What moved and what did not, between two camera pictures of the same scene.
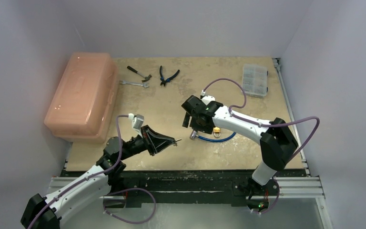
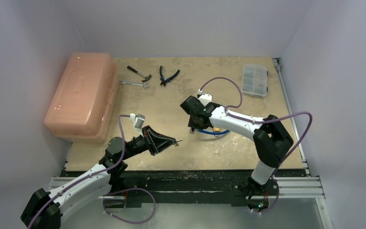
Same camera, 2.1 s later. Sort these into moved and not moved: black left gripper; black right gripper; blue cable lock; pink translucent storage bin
Moved: blue cable lock
Not moved: pink translucent storage bin; black left gripper; black right gripper
